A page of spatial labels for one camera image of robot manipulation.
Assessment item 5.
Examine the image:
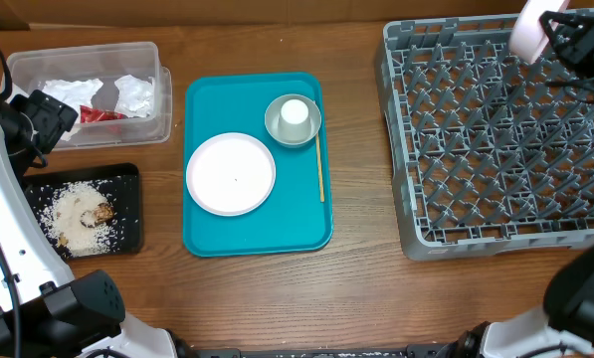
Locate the grey dishwasher rack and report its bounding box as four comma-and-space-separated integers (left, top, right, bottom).
375, 14, 594, 261

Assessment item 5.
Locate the spilled rice pile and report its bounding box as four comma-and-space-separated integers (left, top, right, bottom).
39, 180, 125, 258

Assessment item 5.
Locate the clear plastic storage bin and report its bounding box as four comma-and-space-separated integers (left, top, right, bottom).
7, 42, 172, 150

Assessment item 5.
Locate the large white plate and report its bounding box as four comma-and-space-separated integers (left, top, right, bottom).
185, 132, 277, 217

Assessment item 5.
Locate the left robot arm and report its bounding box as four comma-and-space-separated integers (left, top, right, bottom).
0, 69, 195, 357

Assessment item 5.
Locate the small white plate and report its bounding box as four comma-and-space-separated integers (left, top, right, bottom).
508, 0, 570, 65

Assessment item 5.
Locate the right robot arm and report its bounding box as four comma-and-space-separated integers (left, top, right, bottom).
436, 1, 594, 357

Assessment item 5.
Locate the wooden chopstick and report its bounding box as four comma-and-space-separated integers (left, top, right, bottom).
315, 134, 325, 203

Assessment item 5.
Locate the grey bowl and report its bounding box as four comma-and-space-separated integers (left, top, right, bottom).
265, 94, 322, 148

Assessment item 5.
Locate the red candy wrapper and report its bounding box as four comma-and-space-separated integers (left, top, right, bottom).
80, 105, 125, 123

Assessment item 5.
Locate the brown food scrap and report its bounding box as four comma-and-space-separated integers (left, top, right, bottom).
80, 203, 114, 228

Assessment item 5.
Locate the white paper napkin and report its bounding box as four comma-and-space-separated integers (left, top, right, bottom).
42, 79, 103, 141

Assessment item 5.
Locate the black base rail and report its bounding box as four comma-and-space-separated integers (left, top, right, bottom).
190, 343, 453, 358

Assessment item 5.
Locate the teal plastic serving tray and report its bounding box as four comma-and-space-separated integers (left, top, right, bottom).
182, 72, 333, 258

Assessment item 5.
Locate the white paper cup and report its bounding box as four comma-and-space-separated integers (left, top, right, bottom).
278, 98, 311, 143

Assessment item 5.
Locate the black plastic tray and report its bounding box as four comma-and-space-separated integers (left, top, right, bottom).
23, 163, 143, 260

